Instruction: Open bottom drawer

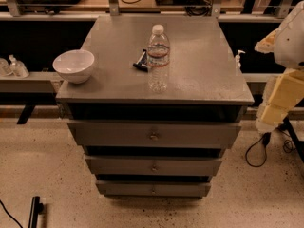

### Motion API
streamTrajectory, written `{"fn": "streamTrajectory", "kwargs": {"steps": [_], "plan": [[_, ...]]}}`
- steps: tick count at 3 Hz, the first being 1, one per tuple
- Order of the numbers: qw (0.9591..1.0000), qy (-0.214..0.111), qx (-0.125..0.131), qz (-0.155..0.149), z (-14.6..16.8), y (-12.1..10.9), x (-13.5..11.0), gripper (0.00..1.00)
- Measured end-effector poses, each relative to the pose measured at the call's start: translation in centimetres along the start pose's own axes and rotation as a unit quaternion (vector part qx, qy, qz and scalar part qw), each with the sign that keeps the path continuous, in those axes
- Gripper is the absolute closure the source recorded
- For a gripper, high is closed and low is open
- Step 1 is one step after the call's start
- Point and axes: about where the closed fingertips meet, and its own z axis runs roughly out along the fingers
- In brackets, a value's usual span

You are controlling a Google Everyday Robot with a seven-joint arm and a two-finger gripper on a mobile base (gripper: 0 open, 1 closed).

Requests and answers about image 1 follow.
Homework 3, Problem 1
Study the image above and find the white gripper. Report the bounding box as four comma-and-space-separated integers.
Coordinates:
255, 29, 304, 133

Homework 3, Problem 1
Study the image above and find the grey bottom drawer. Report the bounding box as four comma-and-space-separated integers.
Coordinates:
96, 180, 211, 198

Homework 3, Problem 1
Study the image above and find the grey drawer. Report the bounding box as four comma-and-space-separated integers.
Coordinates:
68, 121, 240, 148
96, 180, 211, 198
85, 156, 221, 176

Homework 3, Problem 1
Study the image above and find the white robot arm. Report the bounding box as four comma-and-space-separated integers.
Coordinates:
255, 1, 304, 133

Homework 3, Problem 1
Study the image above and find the grey drawer cabinet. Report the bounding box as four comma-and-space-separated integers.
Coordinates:
55, 14, 256, 200

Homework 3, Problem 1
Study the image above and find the grey top drawer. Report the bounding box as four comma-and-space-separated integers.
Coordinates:
68, 121, 240, 148

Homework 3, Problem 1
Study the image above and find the grey middle drawer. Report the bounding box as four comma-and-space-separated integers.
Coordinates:
85, 156, 221, 176

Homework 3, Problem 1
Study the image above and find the white pump dispenser bottle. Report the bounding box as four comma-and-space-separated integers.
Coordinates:
235, 49, 246, 68

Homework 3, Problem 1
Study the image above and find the black table leg right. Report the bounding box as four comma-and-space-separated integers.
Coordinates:
283, 117, 304, 162

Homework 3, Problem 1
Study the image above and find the clear plastic water bottle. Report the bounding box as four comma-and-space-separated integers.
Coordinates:
147, 25, 170, 92

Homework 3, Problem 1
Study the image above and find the black and white razor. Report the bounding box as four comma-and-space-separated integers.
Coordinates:
133, 49, 148, 72

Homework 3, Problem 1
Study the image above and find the white bowl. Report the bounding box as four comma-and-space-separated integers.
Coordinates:
52, 49, 95, 84

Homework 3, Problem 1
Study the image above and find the clear sanitizer bottle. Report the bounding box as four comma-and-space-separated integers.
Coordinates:
9, 55, 29, 78

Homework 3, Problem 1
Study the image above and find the clear round bottle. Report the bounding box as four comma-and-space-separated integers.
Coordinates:
0, 58, 12, 76

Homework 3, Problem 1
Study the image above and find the black stand bottom left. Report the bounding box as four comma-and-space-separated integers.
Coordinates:
28, 196, 44, 228

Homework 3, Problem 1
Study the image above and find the black floor cable right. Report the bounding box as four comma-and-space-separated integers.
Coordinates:
244, 123, 297, 168

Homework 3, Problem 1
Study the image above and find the grey metal shelf rail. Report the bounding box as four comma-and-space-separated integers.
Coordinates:
0, 72, 63, 93

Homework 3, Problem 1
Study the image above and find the black bracket left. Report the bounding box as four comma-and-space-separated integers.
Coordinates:
17, 104, 35, 124

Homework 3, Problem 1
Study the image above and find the black cable bottom left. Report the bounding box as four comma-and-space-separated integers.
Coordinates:
0, 199, 24, 228

